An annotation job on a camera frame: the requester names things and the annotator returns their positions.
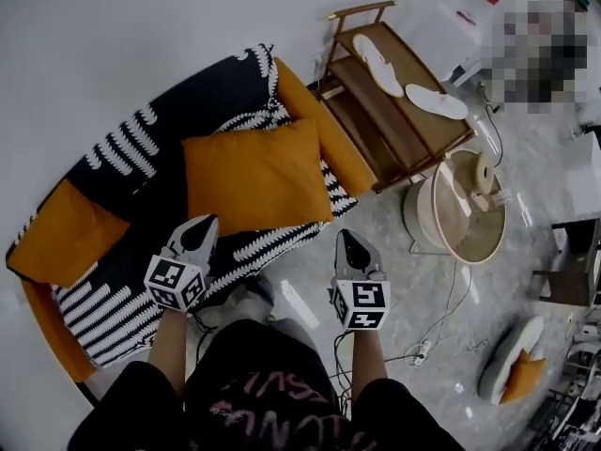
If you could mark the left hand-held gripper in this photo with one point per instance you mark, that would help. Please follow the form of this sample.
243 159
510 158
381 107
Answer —
169 275

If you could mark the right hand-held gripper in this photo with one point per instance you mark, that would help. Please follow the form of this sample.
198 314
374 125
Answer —
366 299

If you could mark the person's left forearm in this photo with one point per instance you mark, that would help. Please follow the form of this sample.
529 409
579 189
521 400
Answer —
169 346

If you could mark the person's right forearm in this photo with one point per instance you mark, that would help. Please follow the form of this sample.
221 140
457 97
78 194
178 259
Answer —
368 360

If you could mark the orange sofa with patterned throw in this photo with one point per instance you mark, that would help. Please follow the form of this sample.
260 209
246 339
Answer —
164 111

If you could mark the round beige basket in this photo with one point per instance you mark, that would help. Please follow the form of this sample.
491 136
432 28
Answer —
422 214

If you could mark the white power strip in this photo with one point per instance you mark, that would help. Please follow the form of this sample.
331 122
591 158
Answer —
422 350

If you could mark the wooden shelf rack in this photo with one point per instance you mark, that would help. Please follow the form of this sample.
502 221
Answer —
404 134

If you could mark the beige tape roll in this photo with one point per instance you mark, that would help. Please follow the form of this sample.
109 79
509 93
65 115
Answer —
482 172

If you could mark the person's black printed shirt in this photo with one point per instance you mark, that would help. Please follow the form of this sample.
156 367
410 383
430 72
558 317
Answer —
263 393

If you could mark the grey floor cushion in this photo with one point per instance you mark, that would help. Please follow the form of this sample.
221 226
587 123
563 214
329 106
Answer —
507 355

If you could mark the dark wooden chair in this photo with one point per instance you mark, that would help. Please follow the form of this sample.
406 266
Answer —
573 280

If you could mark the white water dispenser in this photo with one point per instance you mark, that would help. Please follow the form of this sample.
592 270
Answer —
446 40

